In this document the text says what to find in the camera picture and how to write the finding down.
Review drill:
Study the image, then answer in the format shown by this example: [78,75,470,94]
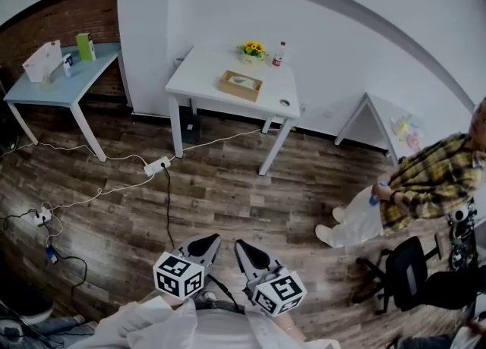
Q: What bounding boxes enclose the black office chair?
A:
[355,234,486,317]

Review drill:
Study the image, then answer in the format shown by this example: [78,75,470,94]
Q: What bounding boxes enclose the black strap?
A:
[207,274,245,315]

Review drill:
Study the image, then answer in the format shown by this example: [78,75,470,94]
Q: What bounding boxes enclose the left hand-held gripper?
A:
[153,232,222,301]

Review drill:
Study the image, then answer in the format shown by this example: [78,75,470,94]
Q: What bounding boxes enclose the sunflower pot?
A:
[236,40,269,66]

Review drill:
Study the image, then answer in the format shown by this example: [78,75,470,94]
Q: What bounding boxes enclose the black white device stand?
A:
[446,201,480,273]

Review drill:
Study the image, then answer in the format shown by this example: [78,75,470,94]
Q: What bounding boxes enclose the green box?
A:
[74,32,97,62]

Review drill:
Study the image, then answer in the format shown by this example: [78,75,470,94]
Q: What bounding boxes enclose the person's grey shirt torso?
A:
[192,306,250,349]

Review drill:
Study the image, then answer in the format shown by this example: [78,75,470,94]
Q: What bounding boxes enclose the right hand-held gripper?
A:
[234,240,308,317]

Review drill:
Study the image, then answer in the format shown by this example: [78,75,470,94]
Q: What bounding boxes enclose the small white power strip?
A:
[33,206,53,228]

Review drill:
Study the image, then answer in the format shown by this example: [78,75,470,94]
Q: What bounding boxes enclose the person's left forearm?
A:
[68,294,199,349]

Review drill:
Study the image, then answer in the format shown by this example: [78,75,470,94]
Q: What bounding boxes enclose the white square table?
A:
[165,46,301,177]

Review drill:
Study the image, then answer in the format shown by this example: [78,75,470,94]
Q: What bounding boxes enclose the person's right forearm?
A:
[245,307,342,349]

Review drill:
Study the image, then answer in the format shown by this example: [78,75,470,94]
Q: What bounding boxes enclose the white power cable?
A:
[0,127,264,250]

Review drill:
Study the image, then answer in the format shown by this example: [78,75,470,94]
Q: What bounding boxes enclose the white side table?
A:
[333,91,432,167]

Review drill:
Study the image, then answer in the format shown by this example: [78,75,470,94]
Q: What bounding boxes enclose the black box under table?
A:
[181,113,203,144]

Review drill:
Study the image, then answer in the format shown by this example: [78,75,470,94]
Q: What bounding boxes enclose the white tissues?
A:
[227,75,255,89]

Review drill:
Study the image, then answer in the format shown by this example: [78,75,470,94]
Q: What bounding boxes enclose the red label water bottle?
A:
[271,41,287,68]

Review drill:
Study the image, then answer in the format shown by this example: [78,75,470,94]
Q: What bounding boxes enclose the white cardboard box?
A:
[21,39,64,83]

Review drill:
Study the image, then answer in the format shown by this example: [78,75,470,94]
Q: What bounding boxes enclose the wooden tissue holder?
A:
[218,70,264,103]

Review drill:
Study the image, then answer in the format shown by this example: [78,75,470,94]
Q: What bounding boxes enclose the black power cable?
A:
[161,163,176,250]

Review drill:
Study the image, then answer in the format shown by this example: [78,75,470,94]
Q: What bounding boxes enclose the light blue table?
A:
[2,42,123,163]

